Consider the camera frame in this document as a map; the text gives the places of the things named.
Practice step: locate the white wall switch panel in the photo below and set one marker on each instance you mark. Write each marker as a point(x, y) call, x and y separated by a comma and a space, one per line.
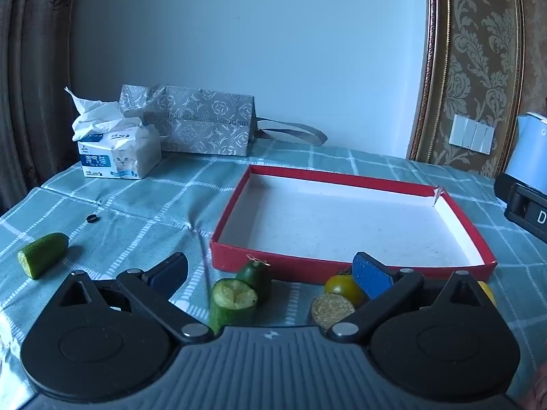
point(470, 133)

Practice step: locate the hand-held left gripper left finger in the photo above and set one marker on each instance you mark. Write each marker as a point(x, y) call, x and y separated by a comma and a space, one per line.
point(169, 275)

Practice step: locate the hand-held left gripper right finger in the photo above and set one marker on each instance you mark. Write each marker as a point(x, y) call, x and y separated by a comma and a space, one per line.
point(371, 276)

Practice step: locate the light blue electric kettle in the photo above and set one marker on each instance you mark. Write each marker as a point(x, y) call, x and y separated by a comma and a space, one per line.
point(530, 149)

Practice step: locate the green checked tablecloth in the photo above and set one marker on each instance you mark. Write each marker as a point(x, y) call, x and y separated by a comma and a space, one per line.
point(128, 222)

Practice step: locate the cucumber piece with hollowed end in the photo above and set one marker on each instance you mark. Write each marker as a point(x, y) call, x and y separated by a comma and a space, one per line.
point(233, 303)

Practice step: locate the red shallow cardboard box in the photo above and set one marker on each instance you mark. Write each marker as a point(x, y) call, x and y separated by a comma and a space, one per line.
point(342, 218)

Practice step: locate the silver patterned gift bag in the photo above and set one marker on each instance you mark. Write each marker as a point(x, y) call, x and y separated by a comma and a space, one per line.
point(201, 119)

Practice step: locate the gold ornate wall frame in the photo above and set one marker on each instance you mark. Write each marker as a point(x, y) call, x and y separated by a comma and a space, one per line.
point(431, 94)

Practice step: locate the yellow banana piece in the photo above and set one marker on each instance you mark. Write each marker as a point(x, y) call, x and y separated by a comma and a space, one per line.
point(488, 292)

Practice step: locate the dark cucumber end with stem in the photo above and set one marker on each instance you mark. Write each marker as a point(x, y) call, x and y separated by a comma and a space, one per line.
point(256, 275)

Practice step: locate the eggplant piece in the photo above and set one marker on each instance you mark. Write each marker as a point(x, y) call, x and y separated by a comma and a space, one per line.
point(331, 309)

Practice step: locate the green tomato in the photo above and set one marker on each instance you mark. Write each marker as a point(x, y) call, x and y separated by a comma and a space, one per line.
point(342, 286)

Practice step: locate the white tissue pack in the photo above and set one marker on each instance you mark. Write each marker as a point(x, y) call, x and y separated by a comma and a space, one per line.
point(124, 149)

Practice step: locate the brown patterned curtain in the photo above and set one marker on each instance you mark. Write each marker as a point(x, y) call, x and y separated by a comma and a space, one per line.
point(34, 72)

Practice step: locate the light green cucumber piece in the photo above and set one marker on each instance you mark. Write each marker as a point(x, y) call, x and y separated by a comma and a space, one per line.
point(42, 254)

